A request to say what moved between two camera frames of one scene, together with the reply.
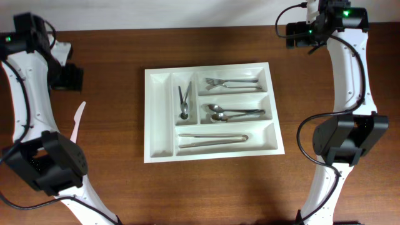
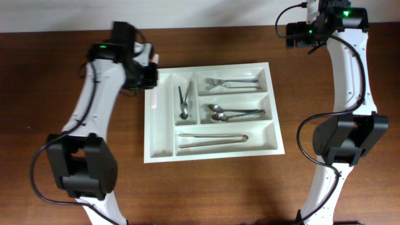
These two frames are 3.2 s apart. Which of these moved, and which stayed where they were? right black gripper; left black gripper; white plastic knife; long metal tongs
Moved: left black gripper; white plastic knife
Stayed: right black gripper; long metal tongs
